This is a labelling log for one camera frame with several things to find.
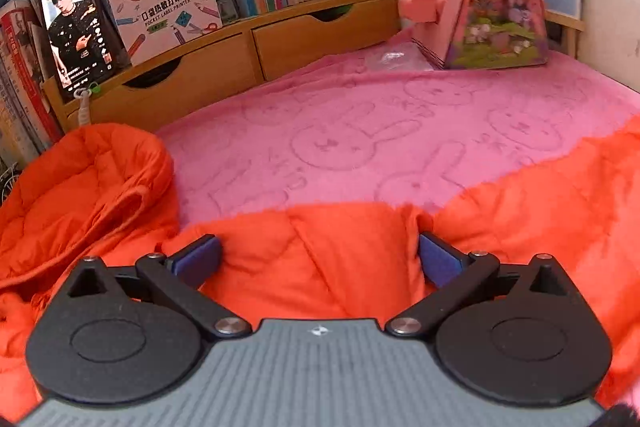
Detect wooden drawer organizer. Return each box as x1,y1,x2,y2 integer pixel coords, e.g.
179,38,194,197
42,0,401,132

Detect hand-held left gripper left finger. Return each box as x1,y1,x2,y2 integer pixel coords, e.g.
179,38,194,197
65,234,252,341

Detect pink rabbit-print blanket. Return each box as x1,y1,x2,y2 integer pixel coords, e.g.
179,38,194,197
155,24,640,228

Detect orange puffer jacket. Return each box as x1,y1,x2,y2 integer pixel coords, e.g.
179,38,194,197
0,114,640,423

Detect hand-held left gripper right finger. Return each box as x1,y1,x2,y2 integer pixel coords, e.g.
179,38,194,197
385,232,576,338

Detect white pencil-print cardboard box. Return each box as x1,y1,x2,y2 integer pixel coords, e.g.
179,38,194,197
107,0,223,66

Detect black smartphone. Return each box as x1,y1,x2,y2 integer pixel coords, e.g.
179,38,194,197
39,0,118,102

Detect white phone lanyard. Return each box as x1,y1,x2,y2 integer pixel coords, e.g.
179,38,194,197
74,87,101,128

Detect clear plastic wrapper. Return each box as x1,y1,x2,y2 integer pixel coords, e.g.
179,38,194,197
365,44,431,72

